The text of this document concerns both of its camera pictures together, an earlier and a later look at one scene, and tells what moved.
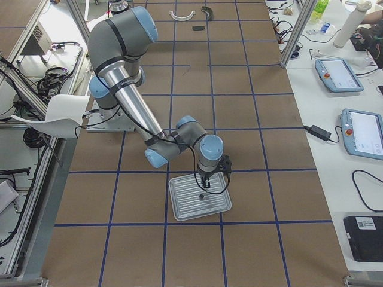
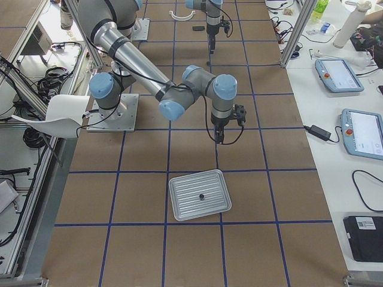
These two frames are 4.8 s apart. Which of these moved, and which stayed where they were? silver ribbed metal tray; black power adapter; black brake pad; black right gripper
Moved: black right gripper
Stayed: silver ribbed metal tray; black power adapter; black brake pad
